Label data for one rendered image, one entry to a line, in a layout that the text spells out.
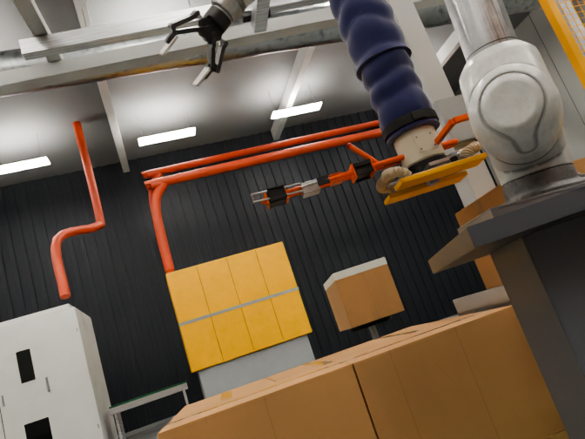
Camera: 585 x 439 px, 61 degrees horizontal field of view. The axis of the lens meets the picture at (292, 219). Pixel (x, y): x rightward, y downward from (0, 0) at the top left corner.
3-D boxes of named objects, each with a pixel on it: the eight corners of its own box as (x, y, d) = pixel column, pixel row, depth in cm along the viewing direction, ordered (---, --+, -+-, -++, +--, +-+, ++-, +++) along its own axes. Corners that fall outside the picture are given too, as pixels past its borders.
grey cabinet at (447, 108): (478, 138, 312) (459, 97, 319) (481, 135, 307) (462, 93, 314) (449, 146, 308) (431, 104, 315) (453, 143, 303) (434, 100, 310)
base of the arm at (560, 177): (627, 174, 103) (616, 150, 104) (526, 200, 102) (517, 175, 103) (576, 195, 121) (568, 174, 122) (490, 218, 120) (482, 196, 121)
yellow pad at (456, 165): (477, 165, 191) (472, 154, 192) (487, 156, 181) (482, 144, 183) (395, 192, 187) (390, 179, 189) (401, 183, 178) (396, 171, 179)
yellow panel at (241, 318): (313, 372, 961) (274, 252, 1018) (326, 371, 876) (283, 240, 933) (201, 413, 899) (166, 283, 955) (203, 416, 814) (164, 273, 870)
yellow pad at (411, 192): (460, 182, 209) (455, 171, 211) (468, 173, 200) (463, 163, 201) (385, 205, 206) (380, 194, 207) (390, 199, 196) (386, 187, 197)
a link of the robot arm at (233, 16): (216, -14, 148) (204, 2, 148) (231, -13, 141) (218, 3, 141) (235, 9, 154) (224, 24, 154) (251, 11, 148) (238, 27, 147)
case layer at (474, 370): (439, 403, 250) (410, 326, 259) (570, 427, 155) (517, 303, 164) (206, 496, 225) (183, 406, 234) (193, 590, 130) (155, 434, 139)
